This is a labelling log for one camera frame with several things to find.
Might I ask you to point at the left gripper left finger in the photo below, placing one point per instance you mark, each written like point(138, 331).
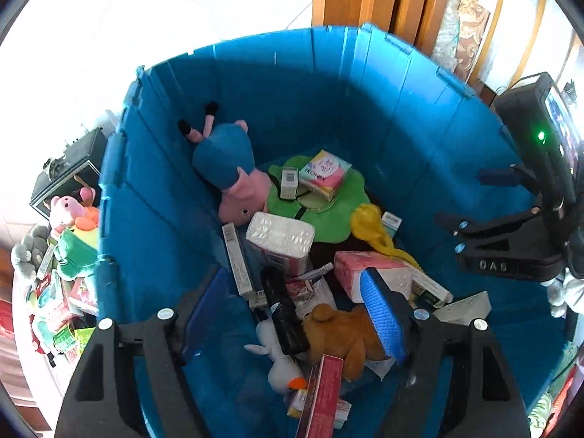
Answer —
point(131, 380)

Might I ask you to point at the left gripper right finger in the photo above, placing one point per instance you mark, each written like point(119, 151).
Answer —
point(456, 372)

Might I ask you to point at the yellow duck snowball clamp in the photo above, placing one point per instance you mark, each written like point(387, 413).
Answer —
point(366, 225)

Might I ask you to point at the pink tissue pack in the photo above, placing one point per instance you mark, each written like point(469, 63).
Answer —
point(350, 270)

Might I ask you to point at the green frog plush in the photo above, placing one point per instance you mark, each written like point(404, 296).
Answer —
point(76, 253)

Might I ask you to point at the brown bear plush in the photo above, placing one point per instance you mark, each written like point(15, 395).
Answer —
point(349, 335)

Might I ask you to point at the grey plush toy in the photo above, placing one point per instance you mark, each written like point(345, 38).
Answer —
point(27, 255)

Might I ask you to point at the dark red long box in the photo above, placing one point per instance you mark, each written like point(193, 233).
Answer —
point(318, 415)

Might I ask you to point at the white duck plush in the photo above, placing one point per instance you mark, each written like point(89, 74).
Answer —
point(284, 375)

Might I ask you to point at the white long slim box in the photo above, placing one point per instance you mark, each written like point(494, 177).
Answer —
point(237, 261)

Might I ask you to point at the pink pig plush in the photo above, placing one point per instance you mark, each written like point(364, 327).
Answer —
point(67, 211)

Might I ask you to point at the black bottle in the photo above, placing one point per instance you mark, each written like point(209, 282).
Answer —
point(289, 328)

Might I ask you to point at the green round plush mat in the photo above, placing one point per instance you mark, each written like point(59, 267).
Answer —
point(331, 219)

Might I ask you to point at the pink tissue box small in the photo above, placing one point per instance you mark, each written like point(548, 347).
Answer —
point(324, 174)

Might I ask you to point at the black open box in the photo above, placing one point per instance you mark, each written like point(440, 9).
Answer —
point(79, 166)

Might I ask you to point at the white tissue roll pack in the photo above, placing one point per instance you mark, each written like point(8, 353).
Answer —
point(281, 242)

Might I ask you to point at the rolled patterned fabric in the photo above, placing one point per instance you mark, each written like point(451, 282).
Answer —
point(460, 35)

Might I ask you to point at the white small carton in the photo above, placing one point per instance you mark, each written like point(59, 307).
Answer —
point(288, 184)

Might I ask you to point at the blue plastic storage crate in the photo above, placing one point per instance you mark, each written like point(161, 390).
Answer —
point(418, 138)

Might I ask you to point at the blue dress pig plush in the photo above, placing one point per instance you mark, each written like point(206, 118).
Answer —
point(223, 156)

